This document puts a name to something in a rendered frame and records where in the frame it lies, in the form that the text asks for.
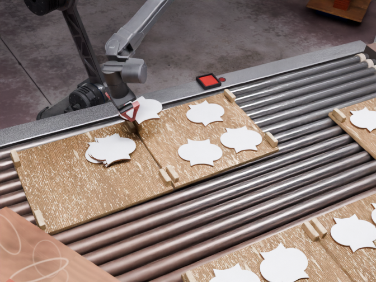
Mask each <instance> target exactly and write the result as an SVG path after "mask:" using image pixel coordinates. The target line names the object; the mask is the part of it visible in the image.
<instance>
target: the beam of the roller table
mask: <svg viewBox="0 0 376 282"><path fill-rule="evenodd" d="M365 47H366V44H365V43H364V42H362V41H361V40H359V41H355V42H351V43H347V44H343V45H339V46H334V47H331V48H327V49H323V50H319V51H314V52H311V53H307V54H302V55H298V56H295V57H291V58H286V59H282V60H278V61H275V62H271V63H266V64H262V65H258V66H255V67H251V68H246V69H241V70H237V71H234V72H230V73H226V74H221V75H218V76H216V77H217V78H220V77H223V78H225V79H226V81H225V82H221V83H222V85H221V86H220V87H216V88H212V89H209V90H204V89H203V88H202V86H201V85H200V84H199V83H198V82H197V81H194V82H190V83H185V84H181V85H178V86H174V87H169V88H165V89H162V90H158V91H153V92H149V93H145V94H142V95H137V96H136V98H137V99H138V98H140V97H141V96H143V97H144V98H145V99H146V100H147V99H152V100H156V101H158V102H160V103H161V105H162V106H166V105H170V104H174V103H177V102H181V101H185V100H189V99H192V98H196V97H200V96H205V95H208V94H211V93H216V92H219V91H224V90H225V89H230V88H235V87H238V86H243V85H246V84H249V83H254V82H257V81H261V80H265V79H268V78H272V77H277V76H280V75H283V74H288V73H291V72H296V71H299V70H302V69H307V68H310V67H315V66H318V65H321V64H326V63H329V62H334V61H337V60H340V59H345V58H349V57H353V56H355V55H357V54H361V53H362V54H363V52H364V50H365ZM117 118H120V116H119V112H118V110H117V108H116V107H115V106H114V104H113V103H112V102H109V103H106V104H101V105H97V106H92V107H88V108H85V109H81V110H77V111H72V112H68V113H65V114H61V115H57V116H52V117H48V118H45V119H41V120H37V121H32V122H29V123H24V124H20V125H16V126H12V127H9V128H4V129H0V149H3V148H7V147H11V146H14V145H18V144H22V143H26V142H30V141H33V140H37V139H41V138H45V137H49V136H52V135H56V134H60V133H64V132H67V131H71V130H75V129H79V128H83V127H86V126H90V125H94V124H98V123H102V122H105V121H109V120H113V119H117Z"/></svg>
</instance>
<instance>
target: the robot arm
mask: <svg viewBox="0 0 376 282"><path fill-rule="evenodd" d="M173 1H174V0H147V1H146V2H145V4H144V5H142V7H141V8H140V9H139V11H138V12H137V13H136V14H135V15H134V16H133V17H132V19H131V20H130V21H129V22H128V23H127V24H126V25H124V26H123V27H121V28H120V30H119V31H118V32H117V33H114V34H113V36H112V37H110V39H109V40H108V41H107V43H106V45H105V50H106V54H105V56H106V57H107V59H108V60H109V61H108V62H106V63H105V64H103V65H102V67H101V71H102V74H103V76H104V79H105V81H106V84H107V87H105V92H106V93H105V94H106V96H107V97H108V98H109V99H110V100H111V102H112V103H113V104H114V106H115V107H116V108H117V110H118V112H119V113H120V115H122V116H123V117H125V118H127V119H128V120H129V121H131V122H132V121H134V120H135V118H136V115H137V112H138V109H139V106H140V103H139V102H138V101H136V102H133V101H135V100H137V98H136V95H135V94H134V93H133V92H132V90H131V89H130V88H129V87H128V86H127V83H141V84H144V83H145V82H146V80H147V65H146V63H145V62H144V60H143V59H138V58H132V56H133V55H134V54H135V50H136V48H137V47H138V46H139V45H140V43H141V41H142V39H143V38H144V37H145V35H146V34H147V32H148V31H149V30H150V29H151V28H152V26H153V25H154V24H155V23H156V22H157V21H158V19H159V18H160V17H161V16H162V15H163V14H164V12H165V11H166V10H167V9H168V8H169V6H170V5H171V4H172V2H173ZM130 101H131V102H133V103H131V102H130ZM128 102H130V103H128ZM126 103H128V104H126ZM125 104H126V105H125ZM132 109H134V110H133V117H132V118H131V117H130V116H128V115H127V114H126V112H128V111H130V110H132Z"/></svg>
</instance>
